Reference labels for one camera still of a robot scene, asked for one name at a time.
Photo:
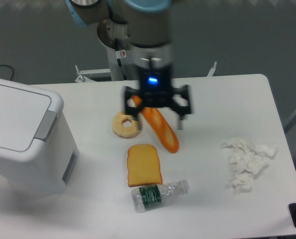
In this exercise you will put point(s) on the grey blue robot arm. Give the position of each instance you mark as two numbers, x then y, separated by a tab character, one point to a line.
143	25

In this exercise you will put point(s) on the yellow toast slice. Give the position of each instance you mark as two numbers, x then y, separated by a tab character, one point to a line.
143	165

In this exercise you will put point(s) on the orange baguette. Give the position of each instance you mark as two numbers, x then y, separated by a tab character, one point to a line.
162	129

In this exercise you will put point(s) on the white trash can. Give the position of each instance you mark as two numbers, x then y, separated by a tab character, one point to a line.
37	147

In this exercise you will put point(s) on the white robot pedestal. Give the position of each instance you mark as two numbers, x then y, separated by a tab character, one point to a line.
118	54

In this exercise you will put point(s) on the pale glazed donut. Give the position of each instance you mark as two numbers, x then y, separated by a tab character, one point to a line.
125	126

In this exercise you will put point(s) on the clear plastic bottle green label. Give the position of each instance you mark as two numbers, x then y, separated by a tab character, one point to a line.
152	196

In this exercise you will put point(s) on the white metal base frame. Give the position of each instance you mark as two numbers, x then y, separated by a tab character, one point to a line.
123	73

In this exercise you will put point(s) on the crumpled white tissue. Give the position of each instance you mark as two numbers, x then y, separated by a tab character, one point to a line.
247	160

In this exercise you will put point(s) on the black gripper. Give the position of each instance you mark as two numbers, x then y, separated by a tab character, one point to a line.
156	91

